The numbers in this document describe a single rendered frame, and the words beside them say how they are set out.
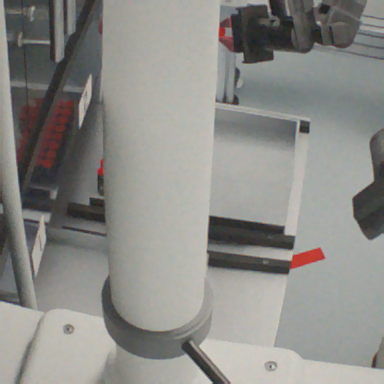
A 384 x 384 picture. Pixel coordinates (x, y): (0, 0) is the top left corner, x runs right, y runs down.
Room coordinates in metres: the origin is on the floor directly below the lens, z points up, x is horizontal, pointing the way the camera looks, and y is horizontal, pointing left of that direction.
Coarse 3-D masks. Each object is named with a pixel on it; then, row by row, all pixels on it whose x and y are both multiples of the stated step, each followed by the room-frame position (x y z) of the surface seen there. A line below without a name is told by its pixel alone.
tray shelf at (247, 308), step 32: (96, 128) 1.53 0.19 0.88; (96, 160) 1.45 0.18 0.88; (64, 192) 1.37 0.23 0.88; (64, 224) 1.30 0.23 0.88; (96, 224) 1.30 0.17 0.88; (288, 224) 1.32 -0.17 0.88; (288, 256) 1.25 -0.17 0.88; (224, 288) 1.18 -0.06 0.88; (256, 288) 1.18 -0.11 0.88; (224, 320) 1.11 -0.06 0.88; (256, 320) 1.11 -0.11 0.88
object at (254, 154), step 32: (224, 128) 1.54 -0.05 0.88; (256, 128) 1.55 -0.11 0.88; (288, 128) 1.54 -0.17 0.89; (224, 160) 1.46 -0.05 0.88; (256, 160) 1.47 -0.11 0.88; (288, 160) 1.47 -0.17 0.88; (96, 192) 1.37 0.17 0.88; (224, 192) 1.39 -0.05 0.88; (256, 192) 1.39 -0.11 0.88; (288, 192) 1.39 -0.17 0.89; (224, 224) 1.30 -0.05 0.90; (256, 224) 1.29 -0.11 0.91
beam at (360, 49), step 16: (240, 0) 2.38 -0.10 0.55; (256, 0) 2.39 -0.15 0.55; (224, 16) 2.35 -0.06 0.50; (272, 16) 2.35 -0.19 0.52; (368, 16) 2.37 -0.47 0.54; (368, 32) 2.30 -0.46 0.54; (320, 48) 2.32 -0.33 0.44; (336, 48) 2.31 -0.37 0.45; (352, 48) 2.31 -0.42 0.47; (368, 48) 2.30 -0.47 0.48
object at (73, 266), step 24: (48, 240) 1.25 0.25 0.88; (72, 240) 1.25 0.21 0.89; (96, 240) 1.24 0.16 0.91; (48, 264) 1.20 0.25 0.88; (72, 264) 1.21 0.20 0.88; (96, 264) 1.21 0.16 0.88; (48, 288) 1.15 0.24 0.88; (72, 288) 1.15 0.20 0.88; (96, 288) 1.16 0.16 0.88; (96, 312) 1.10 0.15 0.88
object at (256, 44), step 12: (240, 12) 1.41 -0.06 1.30; (252, 12) 1.42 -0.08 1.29; (264, 12) 1.44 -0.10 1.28; (240, 24) 1.40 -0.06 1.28; (252, 24) 1.39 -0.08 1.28; (264, 24) 1.38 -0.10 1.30; (252, 36) 1.38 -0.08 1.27; (264, 36) 1.36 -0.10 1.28; (252, 48) 1.38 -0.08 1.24; (264, 48) 1.36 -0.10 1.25; (252, 60) 1.37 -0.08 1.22; (264, 60) 1.38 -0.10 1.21
